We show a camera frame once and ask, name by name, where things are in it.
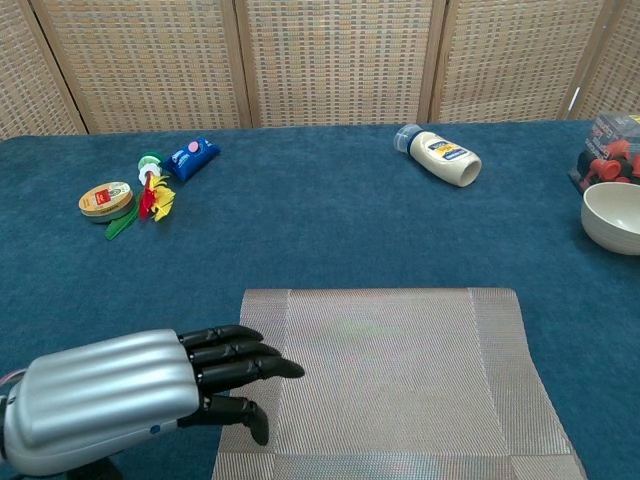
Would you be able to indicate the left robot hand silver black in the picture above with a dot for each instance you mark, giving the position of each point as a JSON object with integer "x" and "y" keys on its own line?
{"x": 110, "y": 390}

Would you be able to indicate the grey woven placemat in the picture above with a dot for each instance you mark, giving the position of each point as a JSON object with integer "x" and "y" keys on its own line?
{"x": 390, "y": 390}

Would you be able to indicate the white bowl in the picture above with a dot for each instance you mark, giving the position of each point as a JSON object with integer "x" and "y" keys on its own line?
{"x": 615, "y": 220}

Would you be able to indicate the round yellow tin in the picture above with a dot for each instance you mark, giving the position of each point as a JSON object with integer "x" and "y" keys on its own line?
{"x": 106, "y": 200}

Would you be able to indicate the colourful feather shuttlecock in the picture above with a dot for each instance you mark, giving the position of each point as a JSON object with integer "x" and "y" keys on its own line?
{"x": 159, "y": 200}

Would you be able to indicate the blue snack packet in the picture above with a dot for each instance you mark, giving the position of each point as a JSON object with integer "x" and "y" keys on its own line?
{"x": 190, "y": 157}

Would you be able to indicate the blue carpet table cover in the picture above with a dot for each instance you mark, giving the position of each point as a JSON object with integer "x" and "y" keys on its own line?
{"x": 320, "y": 235}

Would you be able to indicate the bamboo folding screen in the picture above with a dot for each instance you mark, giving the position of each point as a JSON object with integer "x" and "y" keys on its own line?
{"x": 320, "y": 60}

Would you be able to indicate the mayonnaise squeeze bottle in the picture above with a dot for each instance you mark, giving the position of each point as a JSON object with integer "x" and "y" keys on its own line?
{"x": 445, "y": 157}

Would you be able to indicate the clear box of red items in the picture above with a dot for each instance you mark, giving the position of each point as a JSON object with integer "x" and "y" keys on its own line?
{"x": 607, "y": 155}

